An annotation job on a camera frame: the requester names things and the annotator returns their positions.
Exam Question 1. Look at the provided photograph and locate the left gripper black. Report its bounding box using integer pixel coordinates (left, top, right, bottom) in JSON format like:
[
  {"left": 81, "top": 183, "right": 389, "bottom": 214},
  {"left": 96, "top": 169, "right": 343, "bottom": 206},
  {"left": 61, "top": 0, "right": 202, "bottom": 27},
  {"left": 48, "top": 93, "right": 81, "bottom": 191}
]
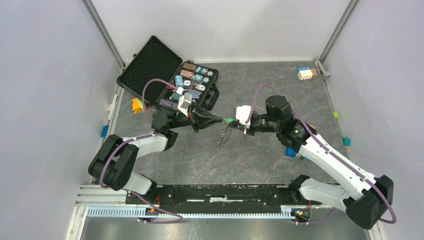
[{"left": 170, "top": 99, "right": 222, "bottom": 133}]

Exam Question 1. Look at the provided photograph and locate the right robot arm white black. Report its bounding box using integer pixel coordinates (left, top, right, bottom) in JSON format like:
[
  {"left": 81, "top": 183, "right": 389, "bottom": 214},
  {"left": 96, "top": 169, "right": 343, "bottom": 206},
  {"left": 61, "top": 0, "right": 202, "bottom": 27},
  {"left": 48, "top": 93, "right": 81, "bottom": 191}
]
[{"left": 225, "top": 95, "right": 394, "bottom": 230}]

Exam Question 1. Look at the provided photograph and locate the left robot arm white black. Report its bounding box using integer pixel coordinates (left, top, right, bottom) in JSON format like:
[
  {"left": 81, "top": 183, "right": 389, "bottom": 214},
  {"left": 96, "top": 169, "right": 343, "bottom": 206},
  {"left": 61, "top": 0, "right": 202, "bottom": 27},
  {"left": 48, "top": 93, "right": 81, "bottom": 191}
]
[{"left": 88, "top": 103, "right": 224, "bottom": 204}]

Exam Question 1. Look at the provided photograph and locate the blue white green brick stack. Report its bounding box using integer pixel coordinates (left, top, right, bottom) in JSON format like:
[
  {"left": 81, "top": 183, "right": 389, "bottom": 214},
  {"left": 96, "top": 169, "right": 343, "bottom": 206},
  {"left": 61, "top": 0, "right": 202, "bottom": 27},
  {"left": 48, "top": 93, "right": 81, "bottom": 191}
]
[{"left": 285, "top": 147, "right": 309, "bottom": 161}]

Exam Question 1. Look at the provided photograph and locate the orange yellow green brick stack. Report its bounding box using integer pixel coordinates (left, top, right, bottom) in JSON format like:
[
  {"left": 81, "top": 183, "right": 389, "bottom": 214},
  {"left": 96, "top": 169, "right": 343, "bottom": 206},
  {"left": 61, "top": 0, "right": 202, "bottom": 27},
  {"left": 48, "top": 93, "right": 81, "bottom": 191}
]
[{"left": 132, "top": 98, "right": 145, "bottom": 114}]

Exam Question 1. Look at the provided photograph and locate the black poker chip case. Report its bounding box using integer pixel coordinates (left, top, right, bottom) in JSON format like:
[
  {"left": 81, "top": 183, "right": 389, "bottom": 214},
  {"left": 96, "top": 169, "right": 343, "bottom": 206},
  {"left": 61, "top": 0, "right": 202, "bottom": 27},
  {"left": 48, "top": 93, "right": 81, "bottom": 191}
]
[{"left": 116, "top": 35, "right": 219, "bottom": 110}]

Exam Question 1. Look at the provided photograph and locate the blue white orange brick stack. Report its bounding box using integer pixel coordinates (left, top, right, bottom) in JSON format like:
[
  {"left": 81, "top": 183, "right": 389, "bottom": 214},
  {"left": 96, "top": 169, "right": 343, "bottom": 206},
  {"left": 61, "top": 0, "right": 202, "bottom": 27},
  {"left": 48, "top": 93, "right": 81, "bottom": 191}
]
[{"left": 297, "top": 67, "right": 318, "bottom": 80}]

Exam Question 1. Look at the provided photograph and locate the small blue block left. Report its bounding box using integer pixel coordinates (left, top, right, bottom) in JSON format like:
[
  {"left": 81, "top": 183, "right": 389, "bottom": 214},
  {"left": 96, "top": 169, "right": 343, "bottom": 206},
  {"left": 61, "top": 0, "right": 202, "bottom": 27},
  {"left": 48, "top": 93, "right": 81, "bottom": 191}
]
[{"left": 100, "top": 125, "right": 109, "bottom": 139}]

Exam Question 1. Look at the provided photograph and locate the small teal block right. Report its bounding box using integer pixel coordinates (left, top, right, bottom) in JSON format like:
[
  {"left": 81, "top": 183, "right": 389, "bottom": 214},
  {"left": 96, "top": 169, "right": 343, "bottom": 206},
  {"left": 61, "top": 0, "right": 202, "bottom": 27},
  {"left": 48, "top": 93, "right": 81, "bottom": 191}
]
[{"left": 342, "top": 136, "right": 351, "bottom": 147}]

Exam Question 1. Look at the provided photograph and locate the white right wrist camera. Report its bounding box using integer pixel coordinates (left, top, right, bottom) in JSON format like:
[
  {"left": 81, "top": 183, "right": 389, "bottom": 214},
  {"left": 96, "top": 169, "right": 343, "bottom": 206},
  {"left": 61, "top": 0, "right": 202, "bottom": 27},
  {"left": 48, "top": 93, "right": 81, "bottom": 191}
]
[{"left": 235, "top": 105, "right": 252, "bottom": 129}]

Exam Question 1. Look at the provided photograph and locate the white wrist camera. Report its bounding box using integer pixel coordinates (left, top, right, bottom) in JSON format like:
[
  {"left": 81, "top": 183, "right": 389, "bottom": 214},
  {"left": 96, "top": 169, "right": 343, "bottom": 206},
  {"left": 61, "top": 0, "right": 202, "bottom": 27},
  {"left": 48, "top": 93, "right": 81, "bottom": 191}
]
[
  {"left": 177, "top": 92, "right": 192, "bottom": 117},
  {"left": 235, "top": 105, "right": 252, "bottom": 129}
]

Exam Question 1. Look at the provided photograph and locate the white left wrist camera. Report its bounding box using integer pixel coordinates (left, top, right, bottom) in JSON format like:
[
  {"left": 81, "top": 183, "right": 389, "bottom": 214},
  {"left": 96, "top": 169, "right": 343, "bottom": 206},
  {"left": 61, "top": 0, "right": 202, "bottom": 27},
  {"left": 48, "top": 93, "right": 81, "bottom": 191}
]
[{"left": 177, "top": 92, "right": 192, "bottom": 117}]

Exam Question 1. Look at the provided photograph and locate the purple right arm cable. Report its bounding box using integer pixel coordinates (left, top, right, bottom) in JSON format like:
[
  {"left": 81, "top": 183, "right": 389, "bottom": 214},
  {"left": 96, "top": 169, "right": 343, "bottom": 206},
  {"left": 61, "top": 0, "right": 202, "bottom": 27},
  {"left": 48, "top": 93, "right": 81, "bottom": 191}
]
[{"left": 249, "top": 83, "right": 397, "bottom": 225}]

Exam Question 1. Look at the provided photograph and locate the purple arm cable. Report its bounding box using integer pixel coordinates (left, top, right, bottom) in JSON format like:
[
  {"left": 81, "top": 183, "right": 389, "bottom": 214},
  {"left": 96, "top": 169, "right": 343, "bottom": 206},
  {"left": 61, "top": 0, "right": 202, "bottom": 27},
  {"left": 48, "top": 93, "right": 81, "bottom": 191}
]
[
  {"left": 98, "top": 78, "right": 185, "bottom": 189},
  {"left": 249, "top": 83, "right": 397, "bottom": 225}
]

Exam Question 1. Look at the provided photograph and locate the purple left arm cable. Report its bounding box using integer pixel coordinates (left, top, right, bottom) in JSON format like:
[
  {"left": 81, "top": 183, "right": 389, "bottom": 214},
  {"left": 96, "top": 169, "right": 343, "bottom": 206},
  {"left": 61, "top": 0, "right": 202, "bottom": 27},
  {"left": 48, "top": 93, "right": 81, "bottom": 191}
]
[{"left": 98, "top": 78, "right": 185, "bottom": 189}]

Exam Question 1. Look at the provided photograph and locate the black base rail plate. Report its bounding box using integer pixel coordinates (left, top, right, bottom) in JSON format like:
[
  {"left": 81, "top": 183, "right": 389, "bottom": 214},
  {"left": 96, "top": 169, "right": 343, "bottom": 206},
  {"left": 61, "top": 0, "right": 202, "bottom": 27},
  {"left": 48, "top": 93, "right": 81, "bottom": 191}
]
[{"left": 143, "top": 184, "right": 310, "bottom": 214}]

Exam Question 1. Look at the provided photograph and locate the white toothed cable duct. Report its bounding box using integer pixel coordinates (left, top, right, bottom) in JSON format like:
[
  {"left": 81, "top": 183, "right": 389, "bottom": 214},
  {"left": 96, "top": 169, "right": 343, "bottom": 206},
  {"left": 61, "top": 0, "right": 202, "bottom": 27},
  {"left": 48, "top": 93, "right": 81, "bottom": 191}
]
[{"left": 87, "top": 206, "right": 295, "bottom": 220}]

